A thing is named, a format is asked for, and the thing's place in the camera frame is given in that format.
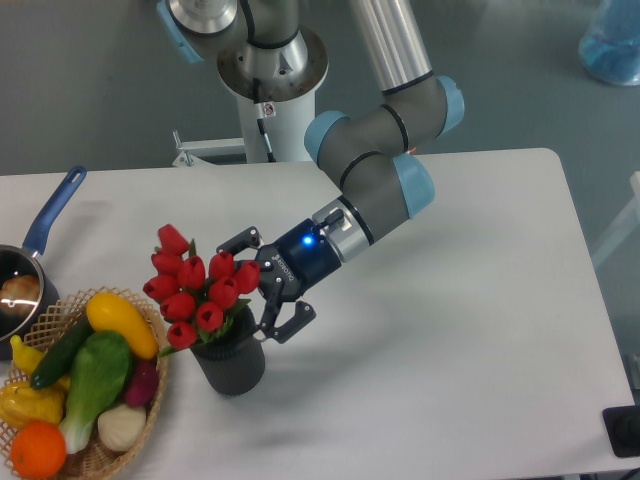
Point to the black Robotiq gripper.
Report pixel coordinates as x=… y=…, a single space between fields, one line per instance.
x=301 y=258

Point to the red tulip bouquet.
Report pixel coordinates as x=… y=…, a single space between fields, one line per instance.
x=199 y=300

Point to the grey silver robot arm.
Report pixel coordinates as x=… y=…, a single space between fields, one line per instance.
x=273 y=66

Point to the dark grey ribbed vase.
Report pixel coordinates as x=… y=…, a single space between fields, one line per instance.
x=234 y=364

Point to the yellow squash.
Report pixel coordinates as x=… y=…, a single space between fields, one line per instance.
x=107 y=311

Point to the purple red radish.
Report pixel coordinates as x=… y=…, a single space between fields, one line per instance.
x=142 y=385

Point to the green bok choy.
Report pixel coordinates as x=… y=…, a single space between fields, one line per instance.
x=98 y=374

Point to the white garlic bulb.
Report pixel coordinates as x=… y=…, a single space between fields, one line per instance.
x=120 y=427

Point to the dark green cucumber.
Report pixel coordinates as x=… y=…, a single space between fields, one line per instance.
x=58 y=360

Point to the brown bread in pan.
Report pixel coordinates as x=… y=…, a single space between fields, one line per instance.
x=19 y=296

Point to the yellow banana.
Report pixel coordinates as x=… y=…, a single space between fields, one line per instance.
x=25 y=359

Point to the yellow bell pepper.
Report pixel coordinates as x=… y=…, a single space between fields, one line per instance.
x=21 y=404

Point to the orange fruit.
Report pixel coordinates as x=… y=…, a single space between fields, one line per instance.
x=38 y=451

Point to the black device at edge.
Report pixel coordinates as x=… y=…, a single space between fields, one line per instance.
x=622 y=426

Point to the blue plastic bag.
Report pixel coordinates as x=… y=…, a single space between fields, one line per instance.
x=609 y=49

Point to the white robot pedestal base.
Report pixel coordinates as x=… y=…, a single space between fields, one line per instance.
x=270 y=132

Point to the blue handled saucepan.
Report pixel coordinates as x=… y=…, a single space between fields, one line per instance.
x=23 y=260

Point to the white frame at right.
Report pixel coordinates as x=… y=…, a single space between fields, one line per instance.
x=624 y=223

